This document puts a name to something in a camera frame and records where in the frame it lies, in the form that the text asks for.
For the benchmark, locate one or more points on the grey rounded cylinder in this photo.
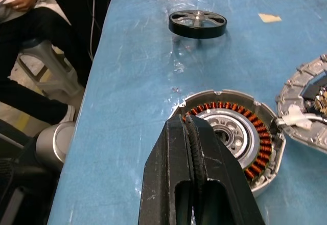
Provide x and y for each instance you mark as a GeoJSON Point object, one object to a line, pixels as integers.
{"type": "Point", "coordinates": [55, 145]}

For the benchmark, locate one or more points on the silver motor stator copper coils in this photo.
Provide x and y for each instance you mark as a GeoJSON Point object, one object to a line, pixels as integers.
{"type": "Point", "coordinates": [265, 143]}

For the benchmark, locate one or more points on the white motor stator disc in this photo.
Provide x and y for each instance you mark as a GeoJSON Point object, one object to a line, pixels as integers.
{"type": "Point", "coordinates": [293, 87]}

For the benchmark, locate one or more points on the bystander bare hand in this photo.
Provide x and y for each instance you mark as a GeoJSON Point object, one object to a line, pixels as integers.
{"type": "Point", "coordinates": [23, 2]}

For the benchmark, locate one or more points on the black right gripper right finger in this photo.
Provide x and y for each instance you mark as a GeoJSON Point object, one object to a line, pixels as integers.
{"type": "Point", "coordinates": [219, 174]}

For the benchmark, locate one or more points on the blue plastic table cover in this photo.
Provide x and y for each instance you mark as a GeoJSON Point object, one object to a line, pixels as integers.
{"type": "Point", "coordinates": [127, 81]}

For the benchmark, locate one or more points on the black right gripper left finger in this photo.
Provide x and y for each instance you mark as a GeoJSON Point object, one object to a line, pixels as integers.
{"type": "Point", "coordinates": [158, 171]}

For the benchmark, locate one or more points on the seated person white coat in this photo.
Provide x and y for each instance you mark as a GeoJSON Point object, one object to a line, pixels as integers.
{"type": "Point", "coordinates": [38, 25]}

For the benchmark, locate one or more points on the beige tape piece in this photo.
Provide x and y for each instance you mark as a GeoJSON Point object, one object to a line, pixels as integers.
{"type": "Point", "coordinates": [269, 18]}

